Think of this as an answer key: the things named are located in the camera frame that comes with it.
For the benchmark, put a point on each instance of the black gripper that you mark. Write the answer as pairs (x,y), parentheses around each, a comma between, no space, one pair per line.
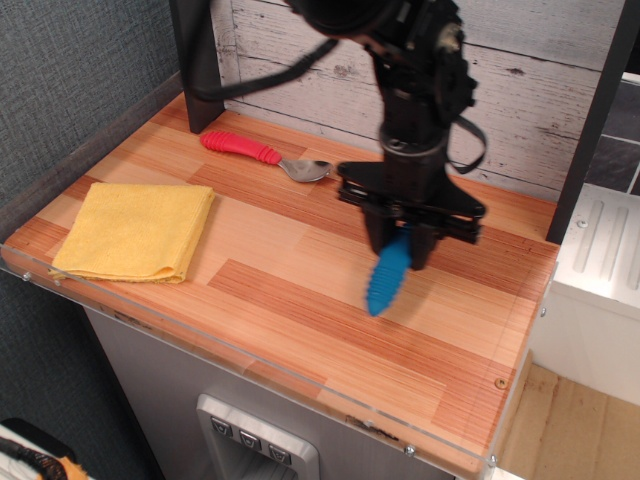
(413,190)

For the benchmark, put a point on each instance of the blue handled metal fork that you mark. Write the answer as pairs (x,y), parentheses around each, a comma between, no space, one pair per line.
(389,273)

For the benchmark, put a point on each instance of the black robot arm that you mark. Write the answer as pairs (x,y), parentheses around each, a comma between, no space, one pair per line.
(423,80)

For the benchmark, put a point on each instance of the clear acrylic edge guard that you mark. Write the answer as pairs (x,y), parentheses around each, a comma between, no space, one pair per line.
(400,386)

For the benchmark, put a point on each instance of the silver dispenser button panel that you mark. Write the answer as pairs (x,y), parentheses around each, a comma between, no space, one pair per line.
(242,446)

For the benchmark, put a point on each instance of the grey cabinet front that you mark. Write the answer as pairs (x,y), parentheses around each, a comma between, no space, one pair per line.
(162,383)

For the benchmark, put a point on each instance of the yellow folded cloth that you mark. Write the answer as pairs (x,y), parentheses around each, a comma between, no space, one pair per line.
(135,233)

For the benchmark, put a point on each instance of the orange sponge piece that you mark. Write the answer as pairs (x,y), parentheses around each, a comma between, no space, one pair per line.
(72,470)

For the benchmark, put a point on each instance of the red handled metal spoon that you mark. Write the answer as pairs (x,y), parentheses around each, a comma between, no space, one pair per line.
(302,171)

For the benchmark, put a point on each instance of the dark left shelf post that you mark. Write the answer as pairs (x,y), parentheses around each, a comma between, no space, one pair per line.
(198,61)

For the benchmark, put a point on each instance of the dark shelf post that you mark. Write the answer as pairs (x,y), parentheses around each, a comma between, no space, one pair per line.
(620,50)
(198,61)

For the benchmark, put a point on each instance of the dark right shelf post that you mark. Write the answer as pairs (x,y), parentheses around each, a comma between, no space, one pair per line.
(620,50)

